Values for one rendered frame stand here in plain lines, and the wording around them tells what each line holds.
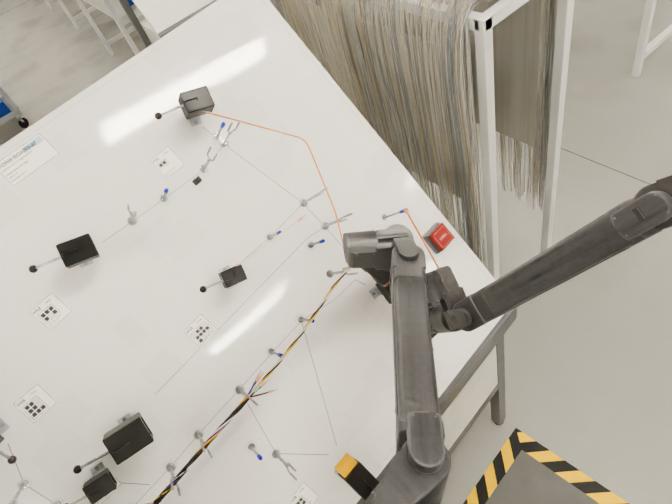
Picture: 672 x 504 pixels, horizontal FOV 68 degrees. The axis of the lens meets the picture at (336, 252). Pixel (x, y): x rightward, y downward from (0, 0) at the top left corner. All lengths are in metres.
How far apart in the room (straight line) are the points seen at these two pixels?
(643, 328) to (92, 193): 2.10
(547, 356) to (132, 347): 1.72
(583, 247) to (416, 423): 0.36
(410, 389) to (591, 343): 1.73
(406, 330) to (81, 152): 0.71
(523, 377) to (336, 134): 1.42
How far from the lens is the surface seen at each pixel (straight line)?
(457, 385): 1.32
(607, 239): 0.78
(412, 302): 0.80
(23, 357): 1.08
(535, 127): 1.90
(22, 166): 1.11
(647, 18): 3.51
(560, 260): 0.82
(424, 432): 0.62
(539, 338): 2.35
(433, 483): 0.61
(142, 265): 1.06
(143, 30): 4.12
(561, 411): 2.22
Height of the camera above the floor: 2.05
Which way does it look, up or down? 48 degrees down
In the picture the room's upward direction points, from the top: 22 degrees counter-clockwise
